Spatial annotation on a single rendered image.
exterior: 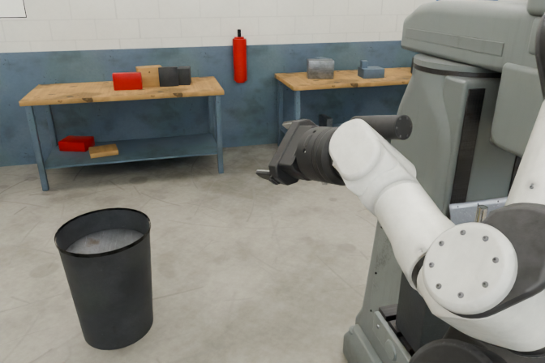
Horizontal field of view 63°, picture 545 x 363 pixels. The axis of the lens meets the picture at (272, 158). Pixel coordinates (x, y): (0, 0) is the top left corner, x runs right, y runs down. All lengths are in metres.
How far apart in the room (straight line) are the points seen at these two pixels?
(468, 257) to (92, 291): 2.18
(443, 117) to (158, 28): 3.86
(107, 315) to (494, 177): 1.92
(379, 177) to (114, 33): 4.64
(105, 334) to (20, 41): 3.39
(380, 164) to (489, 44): 1.05
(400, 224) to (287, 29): 4.82
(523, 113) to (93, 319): 2.14
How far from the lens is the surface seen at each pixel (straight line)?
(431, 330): 1.23
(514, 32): 1.48
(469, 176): 1.67
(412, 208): 0.50
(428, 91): 1.67
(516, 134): 1.45
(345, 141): 0.59
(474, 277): 0.39
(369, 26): 5.62
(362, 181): 0.54
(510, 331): 0.43
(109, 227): 2.74
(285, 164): 0.72
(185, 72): 4.59
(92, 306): 2.52
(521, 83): 1.44
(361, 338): 2.37
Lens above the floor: 1.80
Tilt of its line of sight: 21 degrees down
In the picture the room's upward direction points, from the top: straight up
